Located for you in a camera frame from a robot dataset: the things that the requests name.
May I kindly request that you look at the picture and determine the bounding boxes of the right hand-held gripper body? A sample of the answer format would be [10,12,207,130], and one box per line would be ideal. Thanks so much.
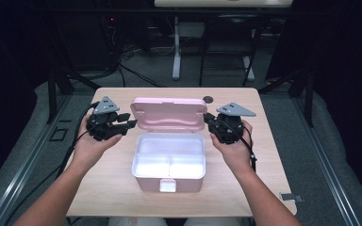
[210,102,257,145]

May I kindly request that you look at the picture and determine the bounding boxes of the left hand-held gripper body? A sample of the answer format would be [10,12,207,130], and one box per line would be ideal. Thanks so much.
[86,95,128,142]

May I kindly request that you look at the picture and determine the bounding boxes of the pink storage box with lid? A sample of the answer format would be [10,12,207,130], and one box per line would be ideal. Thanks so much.
[129,96,208,193]

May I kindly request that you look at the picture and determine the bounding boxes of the white divided tray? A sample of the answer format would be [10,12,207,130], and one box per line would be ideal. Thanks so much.
[132,133,206,181]

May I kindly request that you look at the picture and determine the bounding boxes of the person's left hand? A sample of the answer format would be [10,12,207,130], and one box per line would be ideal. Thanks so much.
[72,114,124,172]

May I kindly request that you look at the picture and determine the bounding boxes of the person's right hand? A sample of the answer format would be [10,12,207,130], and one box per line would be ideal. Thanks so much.
[209,120,255,177]

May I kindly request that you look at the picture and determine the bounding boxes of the black metal stand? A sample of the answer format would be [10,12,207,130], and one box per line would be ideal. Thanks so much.
[41,46,103,125]
[257,64,316,128]

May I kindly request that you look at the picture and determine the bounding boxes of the white-legged desk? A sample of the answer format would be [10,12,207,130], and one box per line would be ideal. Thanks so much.
[154,0,294,82]

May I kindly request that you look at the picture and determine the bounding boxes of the black chair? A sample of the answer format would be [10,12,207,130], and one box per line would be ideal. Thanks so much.
[198,12,263,88]

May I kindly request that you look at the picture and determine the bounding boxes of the grey metal table clip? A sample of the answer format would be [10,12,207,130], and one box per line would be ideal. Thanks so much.
[279,192,304,203]

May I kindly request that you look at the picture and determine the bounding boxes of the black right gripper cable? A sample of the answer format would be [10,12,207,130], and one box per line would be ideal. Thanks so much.
[211,114,258,173]

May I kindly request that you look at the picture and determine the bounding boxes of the black floor cables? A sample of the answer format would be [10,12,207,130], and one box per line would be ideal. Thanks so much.
[97,15,169,89]

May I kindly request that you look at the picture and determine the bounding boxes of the aluminium floor rail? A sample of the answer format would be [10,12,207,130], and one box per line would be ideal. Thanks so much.
[290,93,362,226]
[0,93,74,226]

